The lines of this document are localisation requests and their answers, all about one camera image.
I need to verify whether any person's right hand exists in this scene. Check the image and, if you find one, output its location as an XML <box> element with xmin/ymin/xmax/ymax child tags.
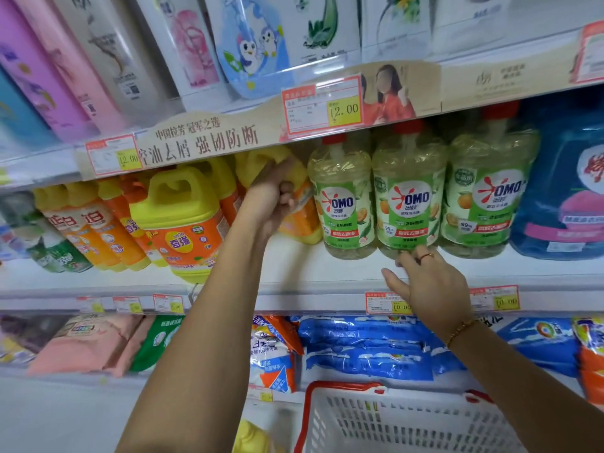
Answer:
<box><xmin>381</xmin><ymin>245</ymin><xmax>473</xmax><ymax>341</ymax></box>

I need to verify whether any person's left hand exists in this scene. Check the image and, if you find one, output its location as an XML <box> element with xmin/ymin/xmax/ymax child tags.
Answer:
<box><xmin>236</xmin><ymin>157</ymin><xmax>305</xmax><ymax>243</ymax></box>

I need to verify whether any yellow and orange detergent jug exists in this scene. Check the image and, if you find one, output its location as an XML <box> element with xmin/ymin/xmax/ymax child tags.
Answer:
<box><xmin>129</xmin><ymin>165</ymin><xmax>232</xmax><ymax>284</ymax></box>
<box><xmin>191</xmin><ymin>157</ymin><xmax>243</xmax><ymax>227</ymax></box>
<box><xmin>234</xmin><ymin>145</ymin><xmax>324</xmax><ymax>246</ymax></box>

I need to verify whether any person's right forearm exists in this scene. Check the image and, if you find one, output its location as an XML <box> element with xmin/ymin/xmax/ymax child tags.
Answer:
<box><xmin>444</xmin><ymin>321</ymin><xmax>604</xmax><ymax>453</ymax></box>

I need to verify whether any person's left forearm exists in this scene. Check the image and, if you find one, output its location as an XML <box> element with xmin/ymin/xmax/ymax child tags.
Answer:
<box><xmin>115</xmin><ymin>210</ymin><xmax>270</xmax><ymax>453</ymax></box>

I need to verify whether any clear green-label dish soap bottle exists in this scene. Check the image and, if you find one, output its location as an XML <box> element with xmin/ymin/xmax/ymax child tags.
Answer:
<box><xmin>308</xmin><ymin>133</ymin><xmax>378</xmax><ymax>261</ymax></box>
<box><xmin>372</xmin><ymin>120</ymin><xmax>448</xmax><ymax>260</ymax></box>
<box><xmin>439</xmin><ymin>101</ymin><xmax>541</xmax><ymax>260</ymax></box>

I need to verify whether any stack of blue powder bags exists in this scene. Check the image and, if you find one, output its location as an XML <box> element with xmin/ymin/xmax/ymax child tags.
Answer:
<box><xmin>296</xmin><ymin>316</ymin><xmax>467</xmax><ymax>383</ymax></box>

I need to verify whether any large red-framed price tag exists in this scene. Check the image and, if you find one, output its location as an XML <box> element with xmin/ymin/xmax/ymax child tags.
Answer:
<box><xmin>86</xmin><ymin>135</ymin><xmax>143</xmax><ymax>178</ymax></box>
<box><xmin>282</xmin><ymin>75</ymin><xmax>365</xmax><ymax>139</ymax></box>
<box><xmin>570</xmin><ymin>21</ymin><xmax>604</xmax><ymax>84</ymax></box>

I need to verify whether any white metal shelf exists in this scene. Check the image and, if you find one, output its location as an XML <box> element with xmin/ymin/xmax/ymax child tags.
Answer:
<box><xmin>0</xmin><ymin>233</ymin><xmax>604</xmax><ymax>317</ymax></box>

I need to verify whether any beige printed shelf banner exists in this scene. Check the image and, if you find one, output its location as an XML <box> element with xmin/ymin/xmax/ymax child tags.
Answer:
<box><xmin>75</xmin><ymin>59</ymin><xmax>442</xmax><ymax>182</ymax></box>

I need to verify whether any white basket with red rim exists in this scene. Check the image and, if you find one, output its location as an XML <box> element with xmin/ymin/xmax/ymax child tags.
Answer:
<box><xmin>294</xmin><ymin>381</ymin><xmax>530</xmax><ymax>453</ymax></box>

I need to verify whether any blue and orange powder bag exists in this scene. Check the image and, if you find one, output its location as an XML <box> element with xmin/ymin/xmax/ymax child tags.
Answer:
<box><xmin>250</xmin><ymin>316</ymin><xmax>305</xmax><ymax>395</ymax></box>

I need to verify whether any blue penguin print packet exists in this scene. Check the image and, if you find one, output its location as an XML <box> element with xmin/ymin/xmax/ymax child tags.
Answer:
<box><xmin>203</xmin><ymin>0</ymin><xmax>296</xmax><ymax>100</ymax></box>

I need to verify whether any orange bottle with yellow cap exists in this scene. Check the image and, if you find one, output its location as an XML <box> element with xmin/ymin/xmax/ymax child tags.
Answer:
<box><xmin>33</xmin><ymin>185</ymin><xmax>126</xmax><ymax>273</ymax></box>
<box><xmin>97</xmin><ymin>176</ymin><xmax>169</xmax><ymax>268</ymax></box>
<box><xmin>66</xmin><ymin>181</ymin><xmax>152</xmax><ymax>272</ymax></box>

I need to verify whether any blue bag with round logo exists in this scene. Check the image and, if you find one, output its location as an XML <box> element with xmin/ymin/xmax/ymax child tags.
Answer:
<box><xmin>479</xmin><ymin>316</ymin><xmax>582</xmax><ymax>378</ymax></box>

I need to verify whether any white packet with green print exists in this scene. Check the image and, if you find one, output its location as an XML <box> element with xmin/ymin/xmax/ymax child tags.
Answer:
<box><xmin>283</xmin><ymin>0</ymin><xmax>362</xmax><ymax>70</ymax></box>

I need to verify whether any white packet with pink flower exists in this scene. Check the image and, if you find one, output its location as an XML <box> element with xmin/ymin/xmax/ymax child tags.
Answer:
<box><xmin>134</xmin><ymin>0</ymin><xmax>228</xmax><ymax>98</ymax></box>

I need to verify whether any large blue detergent bottle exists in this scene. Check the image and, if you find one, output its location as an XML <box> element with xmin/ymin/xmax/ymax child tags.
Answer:
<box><xmin>510</xmin><ymin>89</ymin><xmax>604</xmax><ymax>261</ymax></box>

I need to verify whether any white packet with yellow flower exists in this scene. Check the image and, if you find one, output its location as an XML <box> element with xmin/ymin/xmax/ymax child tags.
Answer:
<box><xmin>361</xmin><ymin>0</ymin><xmax>433</xmax><ymax>63</ymax></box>

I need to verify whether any green detergent powder bag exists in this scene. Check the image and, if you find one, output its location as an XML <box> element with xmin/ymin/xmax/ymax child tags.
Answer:
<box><xmin>130</xmin><ymin>316</ymin><xmax>186</xmax><ymax>373</ymax></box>

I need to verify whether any yellow plastic item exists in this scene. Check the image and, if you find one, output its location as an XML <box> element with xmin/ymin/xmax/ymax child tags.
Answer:
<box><xmin>232</xmin><ymin>419</ymin><xmax>287</xmax><ymax>453</ymax></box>

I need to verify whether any orange and yellow powder bag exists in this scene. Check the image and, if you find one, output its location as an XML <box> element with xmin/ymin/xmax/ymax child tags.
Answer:
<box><xmin>571</xmin><ymin>316</ymin><xmax>604</xmax><ymax>412</ymax></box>

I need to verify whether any white packet with plant print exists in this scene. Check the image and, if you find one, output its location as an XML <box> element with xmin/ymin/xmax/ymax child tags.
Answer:
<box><xmin>49</xmin><ymin>0</ymin><xmax>167</xmax><ymax>119</ymax></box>

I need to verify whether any pink detergent powder bag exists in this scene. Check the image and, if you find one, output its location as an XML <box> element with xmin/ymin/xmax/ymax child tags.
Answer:
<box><xmin>111</xmin><ymin>316</ymin><xmax>156</xmax><ymax>378</ymax></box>
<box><xmin>26</xmin><ymin>315</ymin><xmax>143</xmax><ymax>377</ymax></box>

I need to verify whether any pink refill packet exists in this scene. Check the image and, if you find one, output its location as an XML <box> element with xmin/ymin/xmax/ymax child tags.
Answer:
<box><xmin>9</xmin><ymin>0</ymin><xmax>129</xmax><ymax>136</ymax></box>

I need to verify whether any plain beige shelf banner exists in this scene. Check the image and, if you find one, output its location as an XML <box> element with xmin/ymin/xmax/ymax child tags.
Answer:
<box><xmin>439</xmin><ymin>30</ymin><xmax>604</xmax><ymax>114</ymax></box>

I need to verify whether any green dish soap bottle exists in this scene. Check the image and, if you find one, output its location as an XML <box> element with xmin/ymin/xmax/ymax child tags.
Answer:
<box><xmin>0</xmin><ymin>192</ymin><xmax>93</xmax><ymax>274</ymax></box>

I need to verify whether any plain white packet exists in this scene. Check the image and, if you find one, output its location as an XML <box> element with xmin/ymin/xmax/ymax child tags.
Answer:
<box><xmin>432</xmin><ymin>0</ymin><xmax>513</xmax><ymax>55</ymax></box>

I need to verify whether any blue refill packet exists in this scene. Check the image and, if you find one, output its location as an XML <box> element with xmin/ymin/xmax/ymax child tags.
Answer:
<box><xmin>0</xmin><ymin>66</ymin><xmax>60</xmax><ymax>152</ymax></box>

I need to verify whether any purple refill packet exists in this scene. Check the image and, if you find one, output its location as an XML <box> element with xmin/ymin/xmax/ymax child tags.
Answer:
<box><xmin>0</xmin><ymin>0</ymin><xmax>93</xmax><ymax>143</ymax></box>

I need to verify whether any dark grey powder bag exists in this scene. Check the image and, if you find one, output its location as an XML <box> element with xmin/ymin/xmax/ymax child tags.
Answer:
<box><xmin>0</xmin><ymin>315</ymin><xmax>71</xmax><ymax>365</ymax></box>

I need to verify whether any gold beaded bracelet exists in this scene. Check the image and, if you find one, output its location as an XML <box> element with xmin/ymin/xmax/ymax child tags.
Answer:
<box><xmin>445</xmin><ymin>318</ymin><xmax>480</xmax><ymax>349</ymax></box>

